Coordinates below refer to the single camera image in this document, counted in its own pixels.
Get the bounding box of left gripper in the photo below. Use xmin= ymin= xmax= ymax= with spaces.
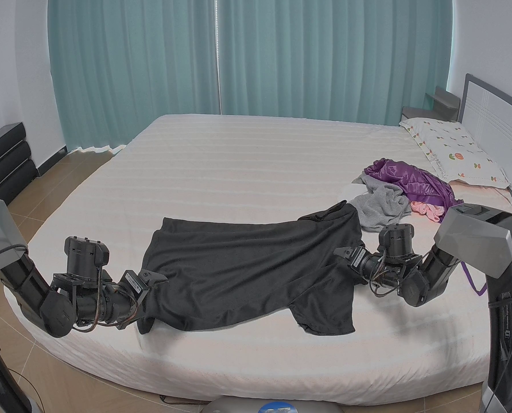
xmin=93 ymin=272 xmax=169 ymax=330

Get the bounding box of pink garment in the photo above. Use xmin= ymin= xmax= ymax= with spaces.
xmin=410 ymin=200 xmax=447 ymax=223

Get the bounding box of white printed pillow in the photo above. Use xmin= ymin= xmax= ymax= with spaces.
xmin=399 ymin=117 xmax=511 ymax=189

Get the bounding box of purple satin garment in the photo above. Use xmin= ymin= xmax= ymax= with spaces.
xmin=364 ymin=158 xmax=489 ymax=297

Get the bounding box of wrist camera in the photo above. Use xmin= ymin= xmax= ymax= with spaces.
xmin=123 ymin=269 xmax=147 ymax=296
xmin=348 ymin=246 xmax=369 ymax=271

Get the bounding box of black T-shirt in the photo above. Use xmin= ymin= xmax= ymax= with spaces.
xmin=137 ymin=202 xmax=364 ymax=336

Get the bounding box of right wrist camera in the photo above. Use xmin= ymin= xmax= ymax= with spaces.
xmin=348 ymin=246 xmax=369 ymax=271

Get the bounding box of blue-green curtain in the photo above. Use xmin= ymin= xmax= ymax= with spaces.
xmin=49 ymin=0 xmax=220 ymax=154
xmin=217 ymin=0 xmax=455 ymax=124

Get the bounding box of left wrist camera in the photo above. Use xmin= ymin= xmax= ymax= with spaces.
xmin=123 ymin=269 xmax=147 ymax=296

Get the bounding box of grey garment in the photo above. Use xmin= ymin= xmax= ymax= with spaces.
xmin=352 ymin=174 xmax=413 ymax=233

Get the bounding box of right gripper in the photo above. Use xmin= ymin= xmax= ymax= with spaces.
xmin=333 ymin=246 xmax=388 ymax=286

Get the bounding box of bed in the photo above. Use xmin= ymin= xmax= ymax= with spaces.
xmin=3 ymin=73 xmax=512 ymax=404

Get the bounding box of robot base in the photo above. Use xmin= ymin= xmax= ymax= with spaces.
xmin=204 ymin=396 xmax=325 ymax=413

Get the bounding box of grey bedside table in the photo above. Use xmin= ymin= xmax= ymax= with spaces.
xmin=402 ymin=86 xmax=461 ymax=123

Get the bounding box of white garment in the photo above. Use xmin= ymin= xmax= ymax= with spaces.
xmin=339 ymin=182 xmax=371 ymax=202

